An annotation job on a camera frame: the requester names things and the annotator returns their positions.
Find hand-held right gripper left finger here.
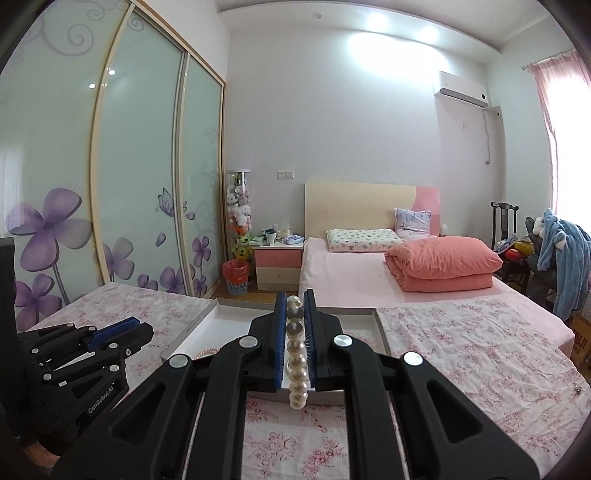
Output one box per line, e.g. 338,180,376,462
51,291,289,480

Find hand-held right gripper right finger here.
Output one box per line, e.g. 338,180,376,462
302,290,541,480

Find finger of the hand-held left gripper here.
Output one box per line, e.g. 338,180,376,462
41,322,155,386
18,316,141,365

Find white pearl bracelet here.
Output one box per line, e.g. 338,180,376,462
285,295,308,409

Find grey cardboard tray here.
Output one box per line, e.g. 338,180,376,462
161,298,394,408

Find pink pearl bracelet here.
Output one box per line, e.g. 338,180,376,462
196,344,230,361

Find pink and cream nightstand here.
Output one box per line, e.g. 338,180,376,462
253,242,304,291

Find pink bed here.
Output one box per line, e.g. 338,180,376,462
299,236,571,311

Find red trash bin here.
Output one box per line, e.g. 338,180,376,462
222,259,252,296

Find white patterned pillow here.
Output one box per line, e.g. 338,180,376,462
325,227,404,253

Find clear tube of plush toys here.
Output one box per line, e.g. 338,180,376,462
225,168,254,261

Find beige and pink headboard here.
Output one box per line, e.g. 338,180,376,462
304,181,441,241

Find pink floral cloth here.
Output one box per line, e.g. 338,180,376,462
23,282,583,480

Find folded coral quilt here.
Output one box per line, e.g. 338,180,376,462
385,235,504,292

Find small blue floral pillow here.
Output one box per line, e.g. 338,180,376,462
393,209,433,238

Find floral sliding door wardrobe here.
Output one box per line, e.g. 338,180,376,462
0,0,227,333

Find yellow and red toys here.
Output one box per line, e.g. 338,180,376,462
505,240,536,261

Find dark wooden chair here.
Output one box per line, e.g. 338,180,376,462
490,202,529,289

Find white conduit pipe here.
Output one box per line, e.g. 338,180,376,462
482,108,493,165

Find cardboard box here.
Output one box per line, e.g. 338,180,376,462
566,314,591,370

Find blue fleece garment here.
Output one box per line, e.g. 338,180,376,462
536,209,591,321

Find white air conditioner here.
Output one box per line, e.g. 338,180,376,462
433,70,490,110

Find pink curtain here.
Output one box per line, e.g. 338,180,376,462
529,48,591,222

